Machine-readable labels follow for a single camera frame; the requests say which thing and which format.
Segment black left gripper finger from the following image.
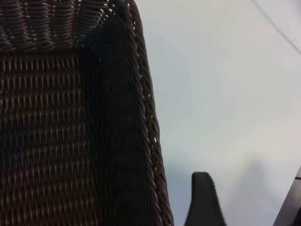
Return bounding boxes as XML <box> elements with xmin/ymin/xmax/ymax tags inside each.
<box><xmin>184</xmin><ymin>171</ymin><xmax>227</xmax><ymax>226</ymax></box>

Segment dark brown wicker basket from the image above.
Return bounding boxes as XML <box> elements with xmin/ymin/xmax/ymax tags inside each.
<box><xmin>0</xmin><ymin>0</ymin><xmax>174</xmax><ymax>226</ymax></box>

